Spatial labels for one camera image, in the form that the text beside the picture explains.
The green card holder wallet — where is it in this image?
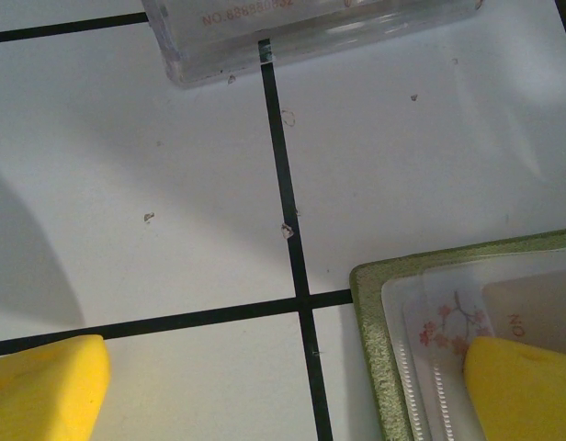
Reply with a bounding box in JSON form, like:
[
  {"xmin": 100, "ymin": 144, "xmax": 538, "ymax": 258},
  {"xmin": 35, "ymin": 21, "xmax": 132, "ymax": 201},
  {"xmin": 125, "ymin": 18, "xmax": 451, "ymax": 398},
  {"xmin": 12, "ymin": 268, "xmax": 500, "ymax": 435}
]
[{"xmin": 349, "ymin": 227, "xmax": 566, "ymax": 441}]

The beige numbered card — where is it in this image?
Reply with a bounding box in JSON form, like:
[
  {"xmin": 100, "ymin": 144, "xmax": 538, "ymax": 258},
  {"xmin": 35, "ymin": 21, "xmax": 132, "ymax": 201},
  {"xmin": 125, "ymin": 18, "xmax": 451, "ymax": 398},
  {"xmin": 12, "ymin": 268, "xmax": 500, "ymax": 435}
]
[{"xmin": 482, "ymin": 268, "xmax": 566, "ymax": 359}]

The white blossom VIP card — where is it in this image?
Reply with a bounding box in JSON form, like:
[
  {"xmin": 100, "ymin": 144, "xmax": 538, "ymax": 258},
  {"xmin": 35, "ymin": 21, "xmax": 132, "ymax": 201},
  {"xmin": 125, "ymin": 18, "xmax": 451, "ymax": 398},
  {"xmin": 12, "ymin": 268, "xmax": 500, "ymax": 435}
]
[{"xmin": 190, "ymin": 0, "xmax": 477, "ymax": 33}]

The clear acrylic card stand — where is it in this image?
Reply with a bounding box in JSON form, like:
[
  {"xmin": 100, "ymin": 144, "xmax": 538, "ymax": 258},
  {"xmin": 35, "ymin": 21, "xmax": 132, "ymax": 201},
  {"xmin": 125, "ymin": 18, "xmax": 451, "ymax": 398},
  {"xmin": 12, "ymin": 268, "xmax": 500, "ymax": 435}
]
[{"xmin": 140, "ymin": 0, "xmax": 566, "ymax": 89}]

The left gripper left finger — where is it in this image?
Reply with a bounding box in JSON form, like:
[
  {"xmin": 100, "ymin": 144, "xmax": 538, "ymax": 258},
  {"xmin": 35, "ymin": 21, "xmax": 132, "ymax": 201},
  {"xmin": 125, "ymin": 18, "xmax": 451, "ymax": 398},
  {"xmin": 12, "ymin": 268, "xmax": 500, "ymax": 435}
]
[{"xmin": 0, "ymin": 334, "xmax": 112, "ymax": 441}]

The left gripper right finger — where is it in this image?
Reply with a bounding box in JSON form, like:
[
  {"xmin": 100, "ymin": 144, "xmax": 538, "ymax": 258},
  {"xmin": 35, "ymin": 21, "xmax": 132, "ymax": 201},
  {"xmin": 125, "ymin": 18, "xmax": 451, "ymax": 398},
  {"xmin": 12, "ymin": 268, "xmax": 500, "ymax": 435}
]
[{"xmin": 462, "ymin": 336, "xmax": 566, "ymax": 441}]

